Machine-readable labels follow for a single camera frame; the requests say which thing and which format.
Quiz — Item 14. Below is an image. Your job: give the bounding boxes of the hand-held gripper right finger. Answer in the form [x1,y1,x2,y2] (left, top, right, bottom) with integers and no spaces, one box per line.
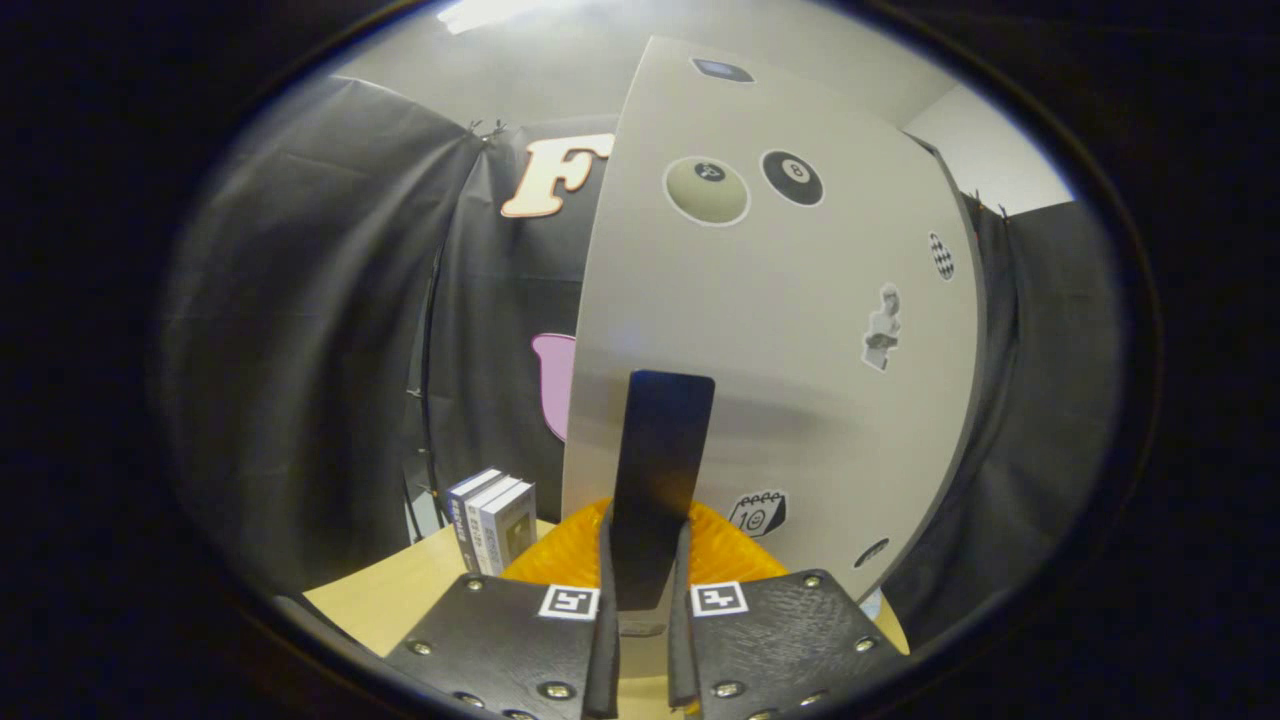
[668,500,888,720]

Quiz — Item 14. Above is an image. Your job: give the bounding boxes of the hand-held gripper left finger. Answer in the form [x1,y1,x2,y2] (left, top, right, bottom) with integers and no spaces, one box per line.
[383,498,623,720]

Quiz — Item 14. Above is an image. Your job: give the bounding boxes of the black door handle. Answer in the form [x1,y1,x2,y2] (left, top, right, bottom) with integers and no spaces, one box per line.
[608,370,717,637]

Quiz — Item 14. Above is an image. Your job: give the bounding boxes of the white spine book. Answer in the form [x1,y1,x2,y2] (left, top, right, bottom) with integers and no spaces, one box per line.
[463,475,523,573]

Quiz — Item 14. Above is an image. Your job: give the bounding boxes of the blue spine book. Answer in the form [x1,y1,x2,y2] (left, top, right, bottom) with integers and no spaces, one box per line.
[447,468,503,571]

